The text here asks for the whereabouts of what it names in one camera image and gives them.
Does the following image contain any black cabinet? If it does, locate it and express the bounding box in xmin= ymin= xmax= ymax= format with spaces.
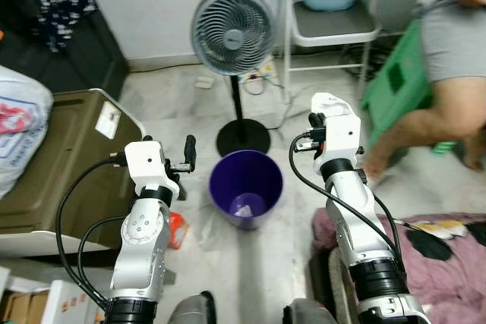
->
xmin=0 ymin=0 xmax=128 ymax=101

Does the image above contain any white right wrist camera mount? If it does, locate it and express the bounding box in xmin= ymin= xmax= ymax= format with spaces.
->
xmin=315 ymin=108 xmax=361 ymax=177

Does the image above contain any white power strip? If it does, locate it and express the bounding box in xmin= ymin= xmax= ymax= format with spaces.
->
xmin=237 ymin=62 xmax=276 ymax=82

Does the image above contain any red packet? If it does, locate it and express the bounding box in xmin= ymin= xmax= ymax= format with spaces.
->
xmin=169 ymin=212 xmax=189 ymax=250

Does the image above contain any olive storage box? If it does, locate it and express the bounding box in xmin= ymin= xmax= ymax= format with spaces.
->
xmin=0 ymin=89 xmax=145 ymax=256

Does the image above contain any brown cardboard box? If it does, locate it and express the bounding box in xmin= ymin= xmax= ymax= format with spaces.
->
xmin=0 ymin=290 xmax=46 ymax=324

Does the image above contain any grey right robot leg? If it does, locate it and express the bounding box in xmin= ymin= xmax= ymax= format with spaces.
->
xmin=285 ymin=297 xmax=339 ymax=324

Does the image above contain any white paper scrap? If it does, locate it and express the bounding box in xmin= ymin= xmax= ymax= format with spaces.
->
xmin=230 ymin=193 xmax=263 ymax=219

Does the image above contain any white folding chair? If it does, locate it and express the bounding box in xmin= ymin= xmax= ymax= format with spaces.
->
xmin=282 ymin=0 xmax=382 ymax=105

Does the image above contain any purple waste bin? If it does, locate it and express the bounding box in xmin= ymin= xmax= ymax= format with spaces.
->
xmin=209 ymin=149 xmax=284 ymax=230

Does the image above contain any pink cartoon print blanket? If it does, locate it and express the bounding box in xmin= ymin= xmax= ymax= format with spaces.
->
xmin=313 ymin=210 xmax=486 ymax=324

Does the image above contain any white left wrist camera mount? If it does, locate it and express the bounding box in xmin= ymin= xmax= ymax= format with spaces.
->
xmin=124 ymin=140 xmax=181 ymax=200

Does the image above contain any green plastic stool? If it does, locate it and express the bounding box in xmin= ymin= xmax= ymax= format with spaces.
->
xmin=361 ymin=20 xmax=456 ymax=154

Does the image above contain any white printed plastic bag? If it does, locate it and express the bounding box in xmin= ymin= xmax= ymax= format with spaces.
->
xmin=0 ymin=66 xmax=54 ymax=200

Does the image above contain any grey standing fan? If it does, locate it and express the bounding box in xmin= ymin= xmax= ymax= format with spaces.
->
xmin=190 ymin=0 xmax=276 ymax=156

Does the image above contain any grey robot leg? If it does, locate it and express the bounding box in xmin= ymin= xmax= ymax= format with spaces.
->
xmin=285 ymin=297 xmax=339 ymax=324
xmin=169 ymin=292 xmax=217 ymax=324

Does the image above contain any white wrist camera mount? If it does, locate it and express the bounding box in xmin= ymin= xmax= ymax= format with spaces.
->
xmin=124 ymin=140 xmax=181 ymax=200
xmin=315 ymin=108 xmax=361 ymax=177

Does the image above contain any person in grey shorts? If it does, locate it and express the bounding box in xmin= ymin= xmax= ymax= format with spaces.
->
xmin=364 ymin=0 xmax=486 ymax=181

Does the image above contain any grey left robot leg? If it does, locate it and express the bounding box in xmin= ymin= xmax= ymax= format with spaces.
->
xmin=169 ymin=292 xmax=217 ymax=324

